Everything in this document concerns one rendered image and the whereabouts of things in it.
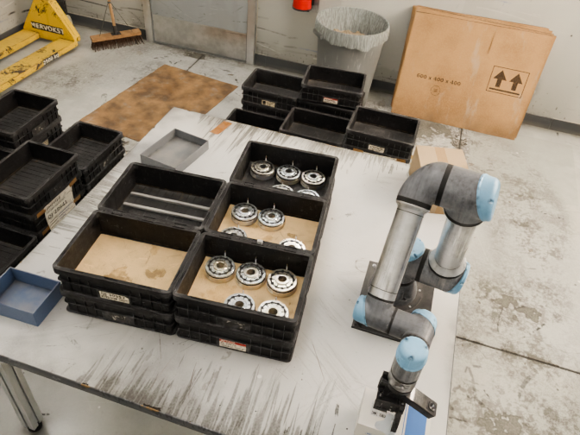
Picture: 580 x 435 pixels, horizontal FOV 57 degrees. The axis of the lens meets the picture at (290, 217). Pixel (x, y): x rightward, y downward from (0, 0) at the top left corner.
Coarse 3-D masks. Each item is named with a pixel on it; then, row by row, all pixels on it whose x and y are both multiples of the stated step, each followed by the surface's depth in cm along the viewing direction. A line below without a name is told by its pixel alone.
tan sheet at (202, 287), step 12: (204, 264) 187; (240, 264) 189; (204, 276) 183; (192, 288) 179; (204, 288) 179; (216, 288) 180; (228, 288) 180; (240, 288) 180; (264, 288) 181; (300, 288) 183; (216, 300) 176; (264, 300) 177; (288, 300) 178
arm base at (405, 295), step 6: (414, 282) 183; (402, 288) 180; (408, 288) 181; (414, 288) 183; (402, 294) 181; (408, 294) 182; (414, 294) 184; (396, 300) 182; (402, 300) 182; (408, 300) 183
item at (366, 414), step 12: (372, 396) 157; (360, 408) 156; (372, 408) 154; (408, 408) 155; (360, 420) 151; (372, 420) 151; (408, 420) 152; (420, 420) 152; (360, 432) 153; (372, 432) 151; (396, 432) 149; (408, 432) 149; (420, 432) 150
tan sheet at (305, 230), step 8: (224, 216) 207; (224, 224) 203; (232, 224) 204; (256, 224) 205; (288, 224) 206; (296, 224) 207; (304, 224) 207; (312, 224) 207; (248, 232) 201; (256, 232) 202; (264, 232) 202; (272, 232) 202; (280, 232) 203; (288, 232) 203; (296, 232) 203; (304, 232) 204; (312, 232) 204; (264, 240) 199; (272, 240) 199; (280, 240) 199; (304, 240) 201; (312, 240) 201
